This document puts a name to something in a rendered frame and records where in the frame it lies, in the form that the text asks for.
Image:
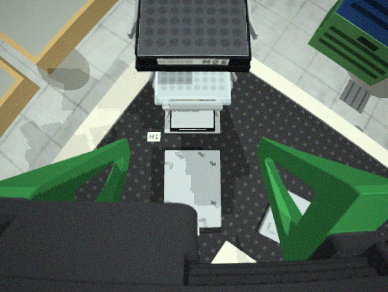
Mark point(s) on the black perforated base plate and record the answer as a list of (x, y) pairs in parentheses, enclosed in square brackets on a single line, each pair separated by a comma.
[(257, 110)]

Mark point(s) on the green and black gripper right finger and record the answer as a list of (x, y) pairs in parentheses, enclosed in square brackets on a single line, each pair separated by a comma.
[(346, 199)]

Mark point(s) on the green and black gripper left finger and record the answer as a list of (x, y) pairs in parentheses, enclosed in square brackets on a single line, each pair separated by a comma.
[(59, 181)]

